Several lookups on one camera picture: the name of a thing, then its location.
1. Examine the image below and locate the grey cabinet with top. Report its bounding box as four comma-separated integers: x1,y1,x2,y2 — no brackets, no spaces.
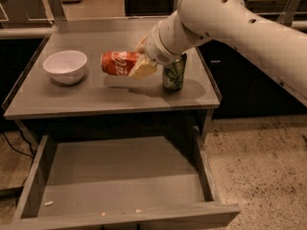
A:
1,15,223,146

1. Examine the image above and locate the green soda can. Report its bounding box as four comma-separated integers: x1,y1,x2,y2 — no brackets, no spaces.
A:
162,54,187,92

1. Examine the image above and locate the white crumb in drawer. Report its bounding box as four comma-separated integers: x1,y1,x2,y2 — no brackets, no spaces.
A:
44,200,54,206

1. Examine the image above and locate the red coke can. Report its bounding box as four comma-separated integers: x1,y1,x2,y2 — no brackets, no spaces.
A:
101,51,140,76

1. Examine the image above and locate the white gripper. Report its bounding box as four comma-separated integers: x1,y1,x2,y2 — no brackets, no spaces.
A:
129,21,178,80

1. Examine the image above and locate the black floor cable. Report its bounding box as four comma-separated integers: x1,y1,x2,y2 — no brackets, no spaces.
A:
1,128,36,187

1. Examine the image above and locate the open grey top drawer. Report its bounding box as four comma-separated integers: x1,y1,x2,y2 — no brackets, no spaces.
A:
1,128,240,230

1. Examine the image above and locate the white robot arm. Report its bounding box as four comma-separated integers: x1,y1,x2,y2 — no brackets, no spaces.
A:
130,0,307,105

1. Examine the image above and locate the white ceramic bowl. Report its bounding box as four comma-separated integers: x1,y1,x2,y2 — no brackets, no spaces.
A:
43,50,87,85

